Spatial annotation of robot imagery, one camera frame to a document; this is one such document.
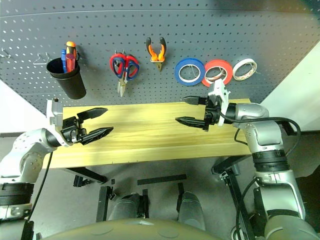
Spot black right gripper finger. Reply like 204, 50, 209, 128
174, 116, 206, 131
180, 96, 208, 106

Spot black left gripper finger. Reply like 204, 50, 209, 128
81, 126, 115, 146
76, 107, 109, 120

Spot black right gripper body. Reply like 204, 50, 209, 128
203, 96, 224, 132

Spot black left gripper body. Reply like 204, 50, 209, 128
59, 115, 88, 146

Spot blue tape roll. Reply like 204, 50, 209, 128
174, 57, 206, 87

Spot blue black handled scissors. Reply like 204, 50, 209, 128
112, 57, 140, 98

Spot orange black needle-nose pliers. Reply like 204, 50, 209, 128
145, 36, 167, 73

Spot blue handled screwdriver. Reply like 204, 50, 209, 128
60, 49, 68, 74

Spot grey pegboard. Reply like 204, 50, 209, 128
0, 0, 320, 118

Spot black plastic cup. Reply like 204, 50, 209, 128
46, 57, 87, 100

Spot black metal table leg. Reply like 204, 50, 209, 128
211, 156, 255, 240
65, 166, 117, 223

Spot red tape roll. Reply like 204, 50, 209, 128
201, 59, 233, 88

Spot long black floor tape strip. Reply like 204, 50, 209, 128
137, 174, 188, 186

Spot white tape roll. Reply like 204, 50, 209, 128
232, 58, 258, 82

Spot grey robot left leg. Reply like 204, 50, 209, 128
107, 192, 148, 222

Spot grey robot leg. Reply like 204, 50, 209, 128
177, 191, 206, 231
107, 192, 148, 222

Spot grey robot right leg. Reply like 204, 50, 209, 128
177, 191, 206, 231

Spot olive grey robot torso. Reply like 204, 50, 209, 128
41, 218, 226, 240

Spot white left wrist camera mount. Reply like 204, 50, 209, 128
45, 98, 73, 148

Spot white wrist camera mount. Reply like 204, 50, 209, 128
208, 78, 231, 127
45, 98, 73, 148

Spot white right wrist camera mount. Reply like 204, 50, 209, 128
208, 78, 231, 127

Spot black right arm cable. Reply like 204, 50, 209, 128
219, 109, 302, 158

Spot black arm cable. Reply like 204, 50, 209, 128
26, 151, 54, 223
219, 109, 302, 158

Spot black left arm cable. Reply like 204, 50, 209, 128
26, 151, 54, 223

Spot red orange handled screwdriver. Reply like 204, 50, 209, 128
65, 41, 78, 73

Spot red handled scissors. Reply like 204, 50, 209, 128
109, 52, 140, 95

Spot wide wire pegboard hook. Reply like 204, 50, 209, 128
33, 52, 50, 65

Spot black hanging cable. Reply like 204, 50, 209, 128
231, 178, 258, 240

